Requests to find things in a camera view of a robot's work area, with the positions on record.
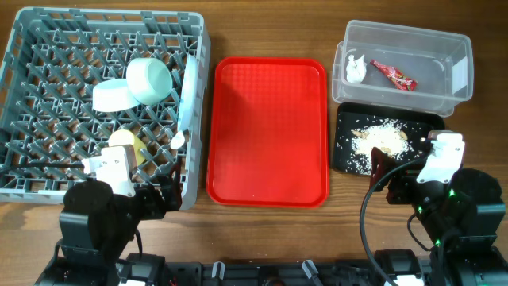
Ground grey plastic dishwasher rack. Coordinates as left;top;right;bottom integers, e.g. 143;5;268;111
1;7;211;210

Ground white plastic spoon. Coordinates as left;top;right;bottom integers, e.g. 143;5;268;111
170;130;186;150

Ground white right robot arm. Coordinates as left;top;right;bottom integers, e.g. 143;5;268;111
360;148;507;285

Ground light green bowl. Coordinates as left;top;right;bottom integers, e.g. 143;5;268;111
125;58;173;106

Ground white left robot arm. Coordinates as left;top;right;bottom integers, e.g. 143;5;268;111
36;164;182;285

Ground yellow plastic cup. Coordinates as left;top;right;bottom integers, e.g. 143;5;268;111
108;129;147;165

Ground small light blue saucer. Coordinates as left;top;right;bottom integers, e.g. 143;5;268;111
92;79;140;113

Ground clear plastic waste bin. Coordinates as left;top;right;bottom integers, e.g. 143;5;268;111
331;20;474;118

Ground black plastic food-waste tray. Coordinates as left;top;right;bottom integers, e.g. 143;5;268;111
332;102;445;176

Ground red plastic serving tray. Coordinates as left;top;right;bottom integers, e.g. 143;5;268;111
206;56;329;208

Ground rice and food scraps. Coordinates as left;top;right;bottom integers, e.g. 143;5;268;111
333;115;429;176

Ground white tissue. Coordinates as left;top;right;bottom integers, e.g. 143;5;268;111
346;55;367;83

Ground large light blue plate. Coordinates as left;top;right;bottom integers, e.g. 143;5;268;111
178;56;198;133

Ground red snack wrapper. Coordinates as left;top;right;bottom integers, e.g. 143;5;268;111
370;60;418;91

